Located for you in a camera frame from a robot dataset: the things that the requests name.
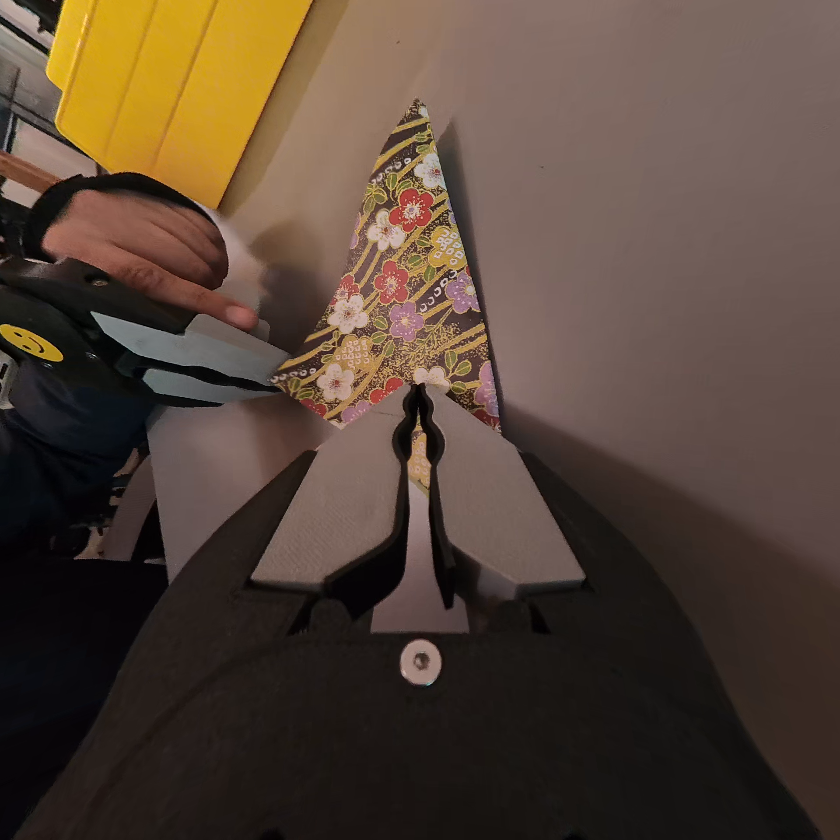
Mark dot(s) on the floral origami paper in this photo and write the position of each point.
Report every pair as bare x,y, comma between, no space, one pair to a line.
407,295

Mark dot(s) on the person's left hand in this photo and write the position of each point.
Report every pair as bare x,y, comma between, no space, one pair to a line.
144,236

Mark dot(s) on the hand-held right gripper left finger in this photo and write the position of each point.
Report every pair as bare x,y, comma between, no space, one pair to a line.
328,518

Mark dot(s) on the person's dark clothing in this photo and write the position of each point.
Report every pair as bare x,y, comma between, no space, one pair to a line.
52,472

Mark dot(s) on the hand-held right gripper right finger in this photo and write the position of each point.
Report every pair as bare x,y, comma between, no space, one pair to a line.
505,518

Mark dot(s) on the pale grey panel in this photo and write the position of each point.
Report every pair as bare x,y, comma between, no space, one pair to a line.
216,472

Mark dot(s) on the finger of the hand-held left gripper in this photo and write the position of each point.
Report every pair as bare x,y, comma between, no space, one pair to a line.
197,387
216,348

